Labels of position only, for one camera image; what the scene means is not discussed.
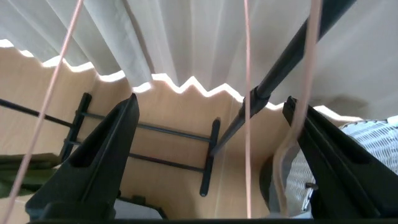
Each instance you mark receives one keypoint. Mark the white laundry basket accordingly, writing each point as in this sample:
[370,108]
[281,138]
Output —
[373,140]

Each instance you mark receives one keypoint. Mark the black clothes rack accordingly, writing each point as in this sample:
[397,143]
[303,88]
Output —
[280,71]

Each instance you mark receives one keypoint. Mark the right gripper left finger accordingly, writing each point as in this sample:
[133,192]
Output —
[62,193]

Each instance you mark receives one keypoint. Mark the beige curtain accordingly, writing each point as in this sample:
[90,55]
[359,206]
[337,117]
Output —
[202,37]

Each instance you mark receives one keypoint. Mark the green printed T-shirt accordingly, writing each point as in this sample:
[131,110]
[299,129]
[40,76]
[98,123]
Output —
[25,180]

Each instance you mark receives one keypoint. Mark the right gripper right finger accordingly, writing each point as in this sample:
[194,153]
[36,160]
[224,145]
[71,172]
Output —
[348,186]

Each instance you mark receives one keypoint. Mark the pink clothes hanger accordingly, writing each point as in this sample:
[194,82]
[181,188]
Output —
[247,124]
[46,102]

